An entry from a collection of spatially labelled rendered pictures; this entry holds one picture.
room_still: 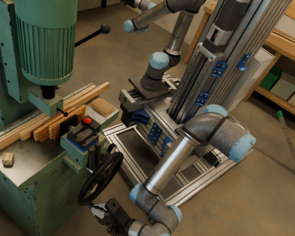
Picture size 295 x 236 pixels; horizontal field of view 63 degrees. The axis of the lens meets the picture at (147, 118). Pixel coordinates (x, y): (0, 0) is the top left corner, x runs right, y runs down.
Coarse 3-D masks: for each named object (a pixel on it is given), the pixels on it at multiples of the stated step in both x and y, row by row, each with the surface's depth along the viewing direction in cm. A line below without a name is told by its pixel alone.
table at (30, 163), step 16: (96, 96) 130; (96, 112) 123; (16, 144) 98; (32, 144) 100; (48, 144) 102; (0, 160) 92; (16, 160) 94; (32, 160) 95; (48, 160) 97; (64, 160) 104; (0, 176) 93; (16, 176) 89; (32, 176) 91
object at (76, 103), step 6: (102, 84) 133; (108, 84) 135; (96, 90) 128; (102, 90) 133; (84, 96) 122; (90, 96) 126; (72, 102) 117; (78, 102) 119; (84, 102) 124; (42, 120) 105; (30, 126) 101; (36, 126) 102; (24, 132) 99; (30, 132) 101; (24, 138) 100
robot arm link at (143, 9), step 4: (140, 0) 152; (144, 0) 151; (148, 0) 152; (140, 4) 152; (144, 4) 151; (148, 4) 150; (152, 4) 150; (140, 8) 154; (144, 8) 152; (148, 8) 150
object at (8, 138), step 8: (88, 88) 126; (72, 96) 118; (80, 96) 121; (64, 104) 114; (32, 120) 102; (16, 128) 98; (24, 128) 99; (8, 136) 94; (16, 136) 98; (0, 144) 93; (8, 144) 97
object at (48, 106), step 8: (32, 88) 99; (40, 88) 100; (32, 96) 99; (40, 96) 97; (56, 96) 99; (40, 104) 98; (48, 104) 95; (56, 104) 97; (48, 112) 98; (56, 112) 101
